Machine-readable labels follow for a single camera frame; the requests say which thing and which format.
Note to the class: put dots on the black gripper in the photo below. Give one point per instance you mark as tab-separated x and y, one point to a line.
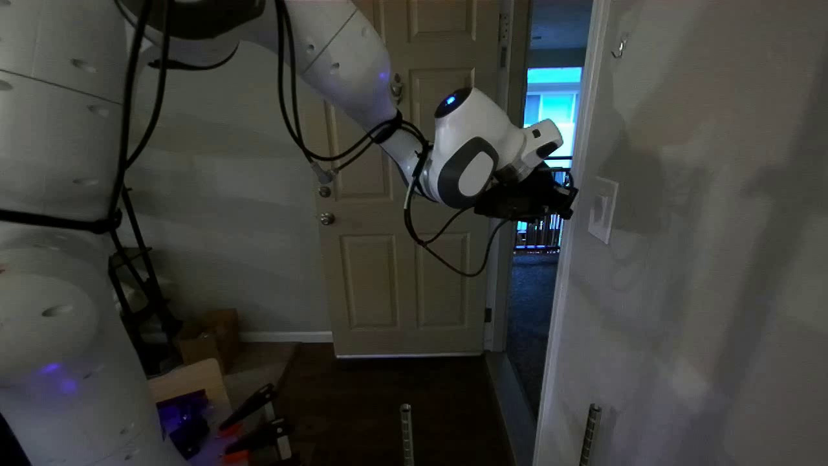
518	201

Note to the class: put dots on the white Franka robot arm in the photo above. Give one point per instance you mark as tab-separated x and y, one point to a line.
60	173

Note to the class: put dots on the bright hallway window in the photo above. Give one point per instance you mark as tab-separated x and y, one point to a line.
554	104

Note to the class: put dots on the white panelled door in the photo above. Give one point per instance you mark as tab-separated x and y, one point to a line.
404	287

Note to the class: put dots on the round metal door knob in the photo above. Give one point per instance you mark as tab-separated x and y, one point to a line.
326	220

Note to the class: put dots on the metal deadbolt lock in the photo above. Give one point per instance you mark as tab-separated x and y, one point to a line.
325	190

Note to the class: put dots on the black and red tools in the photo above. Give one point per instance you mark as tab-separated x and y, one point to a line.
260	423

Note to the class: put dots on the small brown cardboard box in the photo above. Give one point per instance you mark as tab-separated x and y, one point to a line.
211	339

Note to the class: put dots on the black tripod stand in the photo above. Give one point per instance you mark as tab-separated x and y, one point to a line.
143	295

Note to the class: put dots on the blue-lit black device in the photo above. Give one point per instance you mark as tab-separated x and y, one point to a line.
185	423

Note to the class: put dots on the white wall light switch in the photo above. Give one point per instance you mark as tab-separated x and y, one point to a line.
605	212

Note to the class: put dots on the white door frame trim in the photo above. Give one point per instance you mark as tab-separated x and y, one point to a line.
590	87

